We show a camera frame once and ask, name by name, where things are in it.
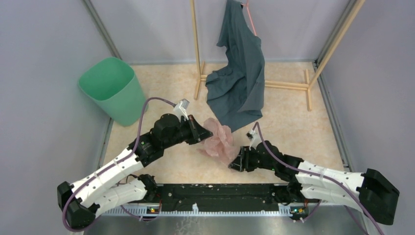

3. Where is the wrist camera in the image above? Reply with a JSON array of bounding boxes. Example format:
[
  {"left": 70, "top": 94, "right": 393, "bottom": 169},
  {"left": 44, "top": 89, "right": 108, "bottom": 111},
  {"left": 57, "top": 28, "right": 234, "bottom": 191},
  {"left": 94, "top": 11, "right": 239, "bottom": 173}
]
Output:
[
  {"left": 173, "top": 99, "right": 190, "bottom": 120},
  {"left": 246, "top": 130, "right": 262, "bottom": 149}
]

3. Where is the wooden clothes rack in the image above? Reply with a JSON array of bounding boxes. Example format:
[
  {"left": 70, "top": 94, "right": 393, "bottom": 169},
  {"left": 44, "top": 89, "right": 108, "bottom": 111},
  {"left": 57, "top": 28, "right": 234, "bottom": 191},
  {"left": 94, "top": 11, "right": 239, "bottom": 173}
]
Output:
[{"left": 190, "top": 0, "right": 366, "bottom": 111}]

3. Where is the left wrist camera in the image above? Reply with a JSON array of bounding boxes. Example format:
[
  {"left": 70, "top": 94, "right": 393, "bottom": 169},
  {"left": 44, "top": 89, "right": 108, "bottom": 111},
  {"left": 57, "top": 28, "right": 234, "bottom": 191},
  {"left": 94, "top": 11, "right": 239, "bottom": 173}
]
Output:
[{"left": 173, "top": 99, "right": 190, "bottom": 120}]

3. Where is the green plastic trash bin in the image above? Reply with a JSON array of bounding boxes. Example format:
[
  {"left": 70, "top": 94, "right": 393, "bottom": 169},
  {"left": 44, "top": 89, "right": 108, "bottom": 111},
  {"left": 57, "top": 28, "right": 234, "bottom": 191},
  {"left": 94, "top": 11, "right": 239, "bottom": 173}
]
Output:
[{"left": 78, "top": 57, "right": 146, "bottom": 126}]

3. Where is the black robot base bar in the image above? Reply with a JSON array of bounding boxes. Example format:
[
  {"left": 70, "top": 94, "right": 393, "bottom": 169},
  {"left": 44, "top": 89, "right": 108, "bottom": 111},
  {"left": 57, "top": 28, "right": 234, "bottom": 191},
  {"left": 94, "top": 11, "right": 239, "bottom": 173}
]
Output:
[{"left": 139, "top": 184, "right": 305, "bottom": 212}]

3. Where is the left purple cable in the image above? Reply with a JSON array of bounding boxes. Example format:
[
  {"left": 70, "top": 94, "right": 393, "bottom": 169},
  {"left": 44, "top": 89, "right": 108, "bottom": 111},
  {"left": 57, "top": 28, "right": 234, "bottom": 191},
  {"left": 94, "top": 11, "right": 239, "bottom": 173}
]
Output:
[{"left": 61, "top": 97, "right": 178, "bottom": 233}]

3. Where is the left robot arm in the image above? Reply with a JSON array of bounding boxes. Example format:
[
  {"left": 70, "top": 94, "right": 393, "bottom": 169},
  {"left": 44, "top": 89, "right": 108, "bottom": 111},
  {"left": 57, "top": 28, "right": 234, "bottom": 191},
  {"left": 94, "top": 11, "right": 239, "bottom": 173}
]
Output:
[{"left": 57, "top": 114, "right": 213, "bottom": 232}]

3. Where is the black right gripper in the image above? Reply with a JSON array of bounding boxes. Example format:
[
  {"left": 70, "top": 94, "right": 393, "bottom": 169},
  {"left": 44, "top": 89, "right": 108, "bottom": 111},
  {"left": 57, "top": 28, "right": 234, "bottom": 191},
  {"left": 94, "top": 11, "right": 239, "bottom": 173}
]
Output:
[{"left": 229, "top": 145, "right": 276, "bottom": 172}]

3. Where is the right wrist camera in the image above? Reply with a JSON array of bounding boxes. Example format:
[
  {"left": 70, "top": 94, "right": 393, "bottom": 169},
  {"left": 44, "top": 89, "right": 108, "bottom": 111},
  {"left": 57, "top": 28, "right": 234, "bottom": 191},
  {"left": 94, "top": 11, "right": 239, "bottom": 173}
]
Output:
[{"left": 246, "top": 130, "right": 262, "bottom": 149}]

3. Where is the dark teal shirt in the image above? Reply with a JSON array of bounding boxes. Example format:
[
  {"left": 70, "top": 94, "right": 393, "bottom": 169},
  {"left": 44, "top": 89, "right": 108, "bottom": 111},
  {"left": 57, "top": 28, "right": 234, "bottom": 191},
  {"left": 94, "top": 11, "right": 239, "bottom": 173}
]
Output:
[{"left": 206, "top": 0, "right": 265, "bottom": 132}]

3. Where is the white cable duct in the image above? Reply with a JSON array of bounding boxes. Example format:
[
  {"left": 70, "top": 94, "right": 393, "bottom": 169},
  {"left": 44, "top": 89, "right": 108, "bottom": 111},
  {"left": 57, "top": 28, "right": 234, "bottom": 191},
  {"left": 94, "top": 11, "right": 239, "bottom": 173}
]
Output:
[{"left": 102, "top": 204, "right": 292, "bottom": 218}]

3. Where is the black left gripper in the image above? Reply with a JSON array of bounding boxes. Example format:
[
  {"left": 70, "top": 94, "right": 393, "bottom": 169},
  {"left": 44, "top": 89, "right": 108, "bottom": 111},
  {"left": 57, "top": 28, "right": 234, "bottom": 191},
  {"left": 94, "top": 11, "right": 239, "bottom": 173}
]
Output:
[{"left": 162, "top": 114, "right": 213, "bottom": 149}]

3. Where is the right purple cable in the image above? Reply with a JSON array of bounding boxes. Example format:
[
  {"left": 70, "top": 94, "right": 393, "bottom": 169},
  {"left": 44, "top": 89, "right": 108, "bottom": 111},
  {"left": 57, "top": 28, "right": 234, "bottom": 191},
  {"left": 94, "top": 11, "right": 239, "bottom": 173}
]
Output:
[{"left": 253, "top": 121, "right": 387, "bottom": 235}]

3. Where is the pink plastic trash bag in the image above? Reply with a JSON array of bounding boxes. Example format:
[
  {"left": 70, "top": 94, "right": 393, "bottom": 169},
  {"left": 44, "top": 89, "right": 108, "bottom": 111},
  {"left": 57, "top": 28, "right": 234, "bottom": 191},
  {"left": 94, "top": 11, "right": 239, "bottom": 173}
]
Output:
[{"left": 197, "top": 117, "right": 240, "bottom": 166}]

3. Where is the purple cable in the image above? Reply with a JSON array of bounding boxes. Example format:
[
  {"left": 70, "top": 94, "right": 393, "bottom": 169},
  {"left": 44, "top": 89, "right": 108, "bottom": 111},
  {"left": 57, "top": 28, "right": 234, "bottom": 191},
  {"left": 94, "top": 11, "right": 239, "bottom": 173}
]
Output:
[
  {"left": 61, "top": 97, "right": 178, "bottom": 233},
  {"left": 253, "top": 121, "right": 387, "bottom": 235}
]

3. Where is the pink clothes hanger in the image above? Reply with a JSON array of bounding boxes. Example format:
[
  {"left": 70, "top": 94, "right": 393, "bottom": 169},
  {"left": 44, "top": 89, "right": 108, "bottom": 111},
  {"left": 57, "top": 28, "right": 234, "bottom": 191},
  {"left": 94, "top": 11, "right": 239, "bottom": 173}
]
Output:
[{"left": 241, "top": 0, "right": 257, "bottom": 36}]

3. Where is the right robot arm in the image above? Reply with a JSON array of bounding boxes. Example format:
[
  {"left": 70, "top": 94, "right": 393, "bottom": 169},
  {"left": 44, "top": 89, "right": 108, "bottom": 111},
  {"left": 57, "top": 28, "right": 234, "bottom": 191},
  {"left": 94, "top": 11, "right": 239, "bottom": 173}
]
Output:
[{"left": 228, "top": 141, "right": 400, "bottom": 225}]

